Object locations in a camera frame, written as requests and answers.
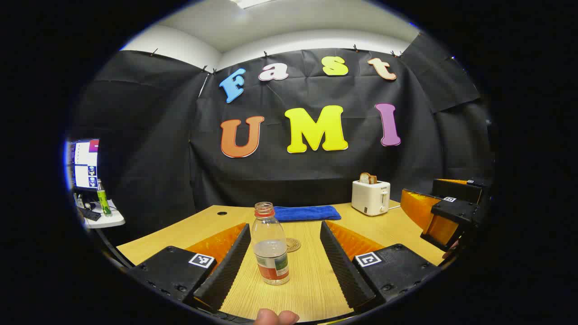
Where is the black backdrop cloth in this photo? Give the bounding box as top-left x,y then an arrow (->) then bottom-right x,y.
75,34 -> 495,246

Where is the green drink bottle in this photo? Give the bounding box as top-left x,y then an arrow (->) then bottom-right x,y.
97,179 -> 112,217

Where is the blue folded towel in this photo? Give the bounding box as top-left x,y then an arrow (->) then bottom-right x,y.
274,205 -> 342,222

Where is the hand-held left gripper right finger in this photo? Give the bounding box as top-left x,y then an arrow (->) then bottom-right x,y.
320,220 -> 442,312

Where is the clear plastic water bottle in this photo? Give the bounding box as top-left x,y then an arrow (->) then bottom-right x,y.
251,202 -> 290,285

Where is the ceiling light panel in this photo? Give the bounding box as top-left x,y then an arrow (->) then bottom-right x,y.
230,0 -> 276,9

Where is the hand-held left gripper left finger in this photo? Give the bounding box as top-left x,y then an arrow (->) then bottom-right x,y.
129,222 -> 252,312

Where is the white side table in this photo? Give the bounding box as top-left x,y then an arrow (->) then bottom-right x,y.
75,199 -> 126,229

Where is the computer monitor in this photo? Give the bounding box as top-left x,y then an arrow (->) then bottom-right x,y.
67,139 -> 100,192

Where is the white toaster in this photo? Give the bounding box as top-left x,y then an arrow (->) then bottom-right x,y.
351,180 -> 391,216

